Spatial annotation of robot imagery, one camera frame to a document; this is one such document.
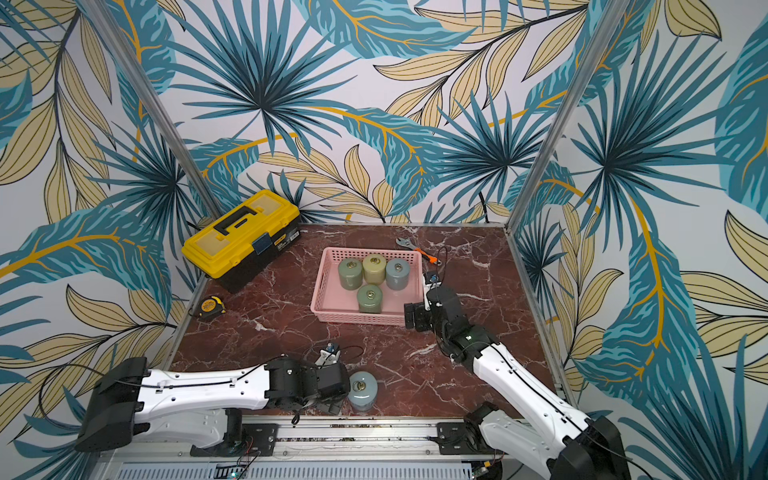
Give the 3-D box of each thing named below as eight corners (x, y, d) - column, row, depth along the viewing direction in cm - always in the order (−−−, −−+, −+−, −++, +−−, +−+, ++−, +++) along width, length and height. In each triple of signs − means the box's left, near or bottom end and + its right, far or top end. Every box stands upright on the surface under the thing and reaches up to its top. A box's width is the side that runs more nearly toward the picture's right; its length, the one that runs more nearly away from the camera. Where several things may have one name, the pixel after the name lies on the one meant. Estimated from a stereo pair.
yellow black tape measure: (202, 319, 96) (196, 314, 93) (210, 302, 100) (204, 296, 97) (222, 320, 96) (217, 314, 93) (229, 302, 100) (224, 296, 97)
